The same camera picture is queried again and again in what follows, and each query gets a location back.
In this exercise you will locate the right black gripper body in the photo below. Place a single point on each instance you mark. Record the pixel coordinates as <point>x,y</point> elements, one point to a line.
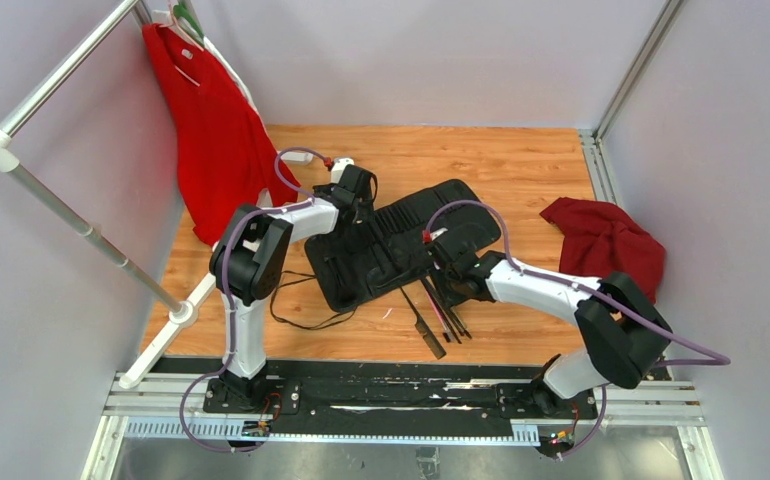
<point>446,283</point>

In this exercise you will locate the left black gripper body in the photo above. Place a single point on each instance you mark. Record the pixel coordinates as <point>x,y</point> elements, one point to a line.
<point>365,211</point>

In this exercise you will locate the black makeup brush roll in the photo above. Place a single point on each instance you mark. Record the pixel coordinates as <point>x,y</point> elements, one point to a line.
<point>366,261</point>

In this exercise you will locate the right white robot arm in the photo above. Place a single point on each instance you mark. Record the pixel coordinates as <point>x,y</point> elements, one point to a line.
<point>623,333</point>

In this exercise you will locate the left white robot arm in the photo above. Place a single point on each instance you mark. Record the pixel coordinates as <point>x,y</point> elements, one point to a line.
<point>248,259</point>

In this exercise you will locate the thin black eyeliner brush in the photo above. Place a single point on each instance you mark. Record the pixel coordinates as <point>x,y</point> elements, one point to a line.
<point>458,323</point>

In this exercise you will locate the black comb brush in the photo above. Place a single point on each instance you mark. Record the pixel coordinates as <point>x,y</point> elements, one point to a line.
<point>424,330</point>

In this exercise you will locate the red hanging shirt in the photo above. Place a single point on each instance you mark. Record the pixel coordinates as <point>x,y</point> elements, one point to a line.
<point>225,156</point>

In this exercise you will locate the dark red crumpled cloth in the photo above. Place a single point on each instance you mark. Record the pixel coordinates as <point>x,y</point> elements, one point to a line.
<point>600,238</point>

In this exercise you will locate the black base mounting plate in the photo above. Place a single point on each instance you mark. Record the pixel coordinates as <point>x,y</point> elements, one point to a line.
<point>395,400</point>

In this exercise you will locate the metal clothes rack pole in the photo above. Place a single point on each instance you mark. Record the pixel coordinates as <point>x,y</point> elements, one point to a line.
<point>89,207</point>

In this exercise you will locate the green white hangers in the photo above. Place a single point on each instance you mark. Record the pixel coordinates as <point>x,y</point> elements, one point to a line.
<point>177,18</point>

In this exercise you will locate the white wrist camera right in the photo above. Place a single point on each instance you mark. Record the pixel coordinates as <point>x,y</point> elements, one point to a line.
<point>429,236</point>

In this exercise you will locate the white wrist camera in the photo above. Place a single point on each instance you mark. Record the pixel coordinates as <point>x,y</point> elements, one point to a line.
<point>429,236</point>
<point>337,166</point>

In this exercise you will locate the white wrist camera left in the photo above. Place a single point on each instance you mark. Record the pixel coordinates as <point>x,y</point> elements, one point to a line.
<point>337,166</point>

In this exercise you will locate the pink handled makeup brush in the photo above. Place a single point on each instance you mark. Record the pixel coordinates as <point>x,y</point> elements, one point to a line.
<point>440,316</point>

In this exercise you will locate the aluminium frame post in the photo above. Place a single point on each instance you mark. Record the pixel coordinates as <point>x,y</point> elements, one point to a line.
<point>645,54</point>

